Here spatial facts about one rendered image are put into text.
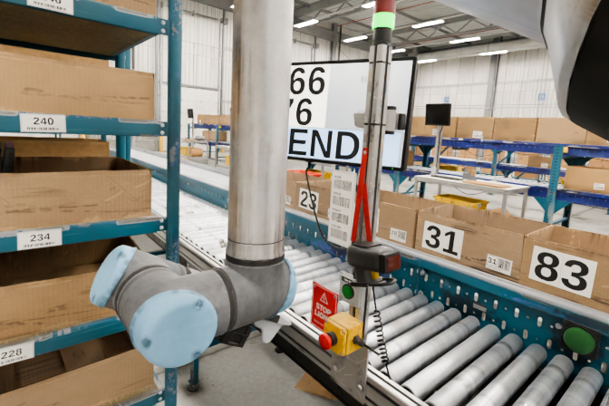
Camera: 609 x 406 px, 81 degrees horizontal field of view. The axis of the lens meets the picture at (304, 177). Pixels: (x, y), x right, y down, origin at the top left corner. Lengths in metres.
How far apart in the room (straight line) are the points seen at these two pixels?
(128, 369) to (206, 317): 0.51
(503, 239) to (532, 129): 4.77
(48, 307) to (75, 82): 0.42
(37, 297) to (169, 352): 0.41
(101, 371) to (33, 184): 0.41
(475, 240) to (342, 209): 0.63
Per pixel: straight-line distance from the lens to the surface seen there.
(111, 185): 0.81
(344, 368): 1.07
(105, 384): 0.97
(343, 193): 0.93
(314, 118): 1.08
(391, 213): 1.59
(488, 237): 1.40
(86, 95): 0.79
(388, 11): 0.91
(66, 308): 0.86
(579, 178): 5.70
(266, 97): 0.50
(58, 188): 0.80
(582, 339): 1.32
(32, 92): 0.78
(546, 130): 6.03
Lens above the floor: 1.34
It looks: 7 degrees down
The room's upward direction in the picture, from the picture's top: 3 degrees clockwise
